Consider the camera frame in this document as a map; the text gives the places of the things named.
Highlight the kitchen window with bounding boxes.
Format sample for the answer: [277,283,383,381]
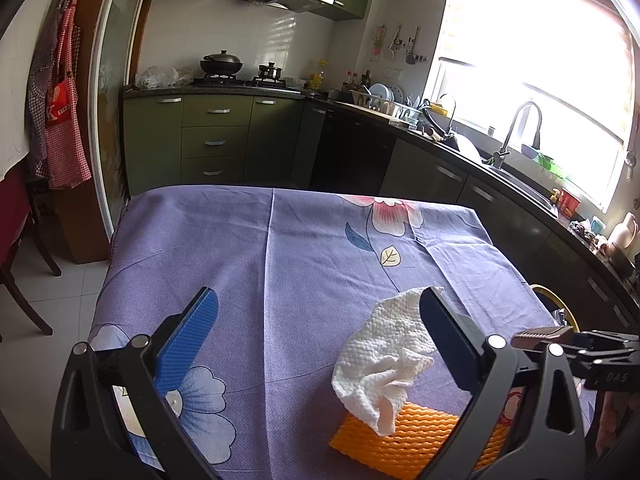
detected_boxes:
[425,0,637,213]

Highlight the steel kitchen faucet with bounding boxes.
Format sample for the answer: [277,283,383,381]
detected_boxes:
[492,101,544,164]

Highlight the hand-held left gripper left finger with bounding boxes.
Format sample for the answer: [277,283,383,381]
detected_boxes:
[50,287,221,480]

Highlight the red container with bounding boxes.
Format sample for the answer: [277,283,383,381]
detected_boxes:
[558,187,581,216]

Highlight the purple floral tablecloth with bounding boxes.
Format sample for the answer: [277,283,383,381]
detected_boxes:
[87,186,597,480]

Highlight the clear plastic bag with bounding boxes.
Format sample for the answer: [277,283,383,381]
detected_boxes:
[135,65,182,90]

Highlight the white jug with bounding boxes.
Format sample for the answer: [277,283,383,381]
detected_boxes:
[607,211,640,252]

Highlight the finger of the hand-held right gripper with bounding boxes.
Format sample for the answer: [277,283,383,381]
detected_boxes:
[511,326,588,361]

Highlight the gas stove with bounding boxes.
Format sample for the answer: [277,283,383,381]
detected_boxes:
[194,74,302,92]

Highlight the black wok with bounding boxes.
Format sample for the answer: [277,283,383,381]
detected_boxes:
[200,50,245,77]

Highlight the dish rack with dishes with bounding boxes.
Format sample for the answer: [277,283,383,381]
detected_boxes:
[350,83,422,122]

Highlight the white paper towel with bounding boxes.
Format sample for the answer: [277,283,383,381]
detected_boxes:
[331,286,445,437]

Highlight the hanging kitchen utensils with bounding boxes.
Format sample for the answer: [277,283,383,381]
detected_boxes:
[387,25,427,66]

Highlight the dark wooden chair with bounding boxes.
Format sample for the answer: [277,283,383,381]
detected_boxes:
[0,165,63,337]

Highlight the orange foam net sleeve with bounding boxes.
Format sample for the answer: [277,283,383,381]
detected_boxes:
[328,401,509,480]

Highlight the red checked apron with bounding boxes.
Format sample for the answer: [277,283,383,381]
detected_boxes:
[44,0,94,190]

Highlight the black dishwasher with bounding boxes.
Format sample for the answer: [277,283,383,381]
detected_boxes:
[309,105,397,197]

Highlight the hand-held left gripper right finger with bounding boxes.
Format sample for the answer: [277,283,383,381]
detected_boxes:
[417,287,587,480]

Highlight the yellow-rimmed blue waste bin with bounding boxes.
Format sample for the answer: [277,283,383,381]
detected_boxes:
[531,284,581,333]

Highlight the green kitchen cabinets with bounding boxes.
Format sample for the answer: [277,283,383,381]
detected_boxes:
[122,92,640,343]

